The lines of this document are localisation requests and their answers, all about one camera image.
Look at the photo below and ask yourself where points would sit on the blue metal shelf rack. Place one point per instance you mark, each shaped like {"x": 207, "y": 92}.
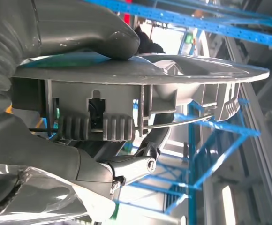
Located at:
{"x": 196, "y": 21}

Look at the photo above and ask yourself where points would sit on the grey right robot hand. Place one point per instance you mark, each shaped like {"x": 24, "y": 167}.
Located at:
{"x": 56, "y": 28}

